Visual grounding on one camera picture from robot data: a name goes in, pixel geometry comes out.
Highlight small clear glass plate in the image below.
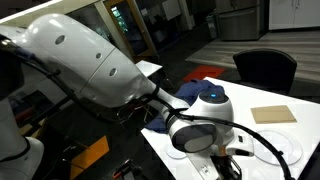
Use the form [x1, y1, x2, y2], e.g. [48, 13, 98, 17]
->
[253, 129, 303, 167]

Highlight thin coloured wire bundle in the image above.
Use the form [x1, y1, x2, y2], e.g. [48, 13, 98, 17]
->
[116, 103, 154, 126]

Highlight wooden door frame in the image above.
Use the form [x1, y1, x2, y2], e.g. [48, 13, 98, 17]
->
[94, 0, 158, 64]

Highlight steel fridge with drawer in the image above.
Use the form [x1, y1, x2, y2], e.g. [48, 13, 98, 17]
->
[217, 0, 269, 42]

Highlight grey metal bracket plate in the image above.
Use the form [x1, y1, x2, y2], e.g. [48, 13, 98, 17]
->
[188, 153, 219, 180]

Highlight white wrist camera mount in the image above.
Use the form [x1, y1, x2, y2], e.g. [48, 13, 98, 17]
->
[225, 130, 255, 158]

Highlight tan square coaster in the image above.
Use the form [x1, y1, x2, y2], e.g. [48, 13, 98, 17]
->
[250, 104, 298, 125]

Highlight blue knitted cloth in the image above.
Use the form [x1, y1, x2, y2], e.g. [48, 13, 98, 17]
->
[144, 78, 226, 135]

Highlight black chair with wide back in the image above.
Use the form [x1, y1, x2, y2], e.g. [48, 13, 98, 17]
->
[232, 48, 298, 96]

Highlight tall white cabinets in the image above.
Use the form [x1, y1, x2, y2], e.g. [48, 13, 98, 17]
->
[268, 0, 320, 31]

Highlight white square table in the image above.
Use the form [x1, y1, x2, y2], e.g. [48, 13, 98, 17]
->
[135, 59, 164, 78]

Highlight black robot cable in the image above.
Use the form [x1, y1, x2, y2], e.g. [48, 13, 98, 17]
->
[0, 34, 296, 180]

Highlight black clamp with orange handle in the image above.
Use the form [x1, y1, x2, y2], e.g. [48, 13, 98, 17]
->
[111, 159, 135, 180]

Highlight large clear glass plate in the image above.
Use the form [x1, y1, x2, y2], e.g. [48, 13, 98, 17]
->
[164, 142, 188, 161]

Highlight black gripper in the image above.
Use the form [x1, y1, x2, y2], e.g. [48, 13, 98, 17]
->
[210, 154, 243, 180]

